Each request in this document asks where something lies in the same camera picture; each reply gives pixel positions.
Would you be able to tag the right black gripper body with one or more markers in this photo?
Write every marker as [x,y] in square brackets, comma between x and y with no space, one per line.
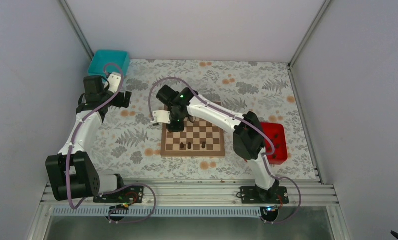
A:
[179,126]

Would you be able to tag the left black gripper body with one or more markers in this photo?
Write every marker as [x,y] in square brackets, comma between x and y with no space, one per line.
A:
[118,102]

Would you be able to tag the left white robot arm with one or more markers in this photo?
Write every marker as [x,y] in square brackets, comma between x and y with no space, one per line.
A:
[71,170]

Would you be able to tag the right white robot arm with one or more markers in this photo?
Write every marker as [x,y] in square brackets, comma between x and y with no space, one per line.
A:
[249,140]

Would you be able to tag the wooden chessboard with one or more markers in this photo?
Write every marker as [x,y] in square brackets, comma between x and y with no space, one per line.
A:
[196,131]

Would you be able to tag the teal plastic bin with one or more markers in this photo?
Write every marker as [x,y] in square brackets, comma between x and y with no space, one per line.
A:
[103,57]

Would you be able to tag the floral patterned table mat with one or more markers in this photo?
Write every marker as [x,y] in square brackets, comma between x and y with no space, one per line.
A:
[128,145]

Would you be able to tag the red plastic tray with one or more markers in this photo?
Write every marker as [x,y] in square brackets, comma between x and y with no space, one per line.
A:
[276,134]

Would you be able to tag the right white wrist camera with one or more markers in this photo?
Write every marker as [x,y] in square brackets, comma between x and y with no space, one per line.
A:
[160,117]

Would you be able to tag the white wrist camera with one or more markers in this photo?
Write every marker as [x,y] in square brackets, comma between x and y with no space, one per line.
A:
[114,79]
[160,117]

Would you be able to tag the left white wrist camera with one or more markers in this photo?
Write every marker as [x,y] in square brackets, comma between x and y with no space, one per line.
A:
[114,79]

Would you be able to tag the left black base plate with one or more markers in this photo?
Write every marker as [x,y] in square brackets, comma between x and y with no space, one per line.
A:
[120,195]

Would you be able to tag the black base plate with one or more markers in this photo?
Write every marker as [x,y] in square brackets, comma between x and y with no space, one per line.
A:
[120,195]
[255,195]

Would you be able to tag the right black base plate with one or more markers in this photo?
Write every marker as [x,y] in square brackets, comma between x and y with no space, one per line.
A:
[255,195]

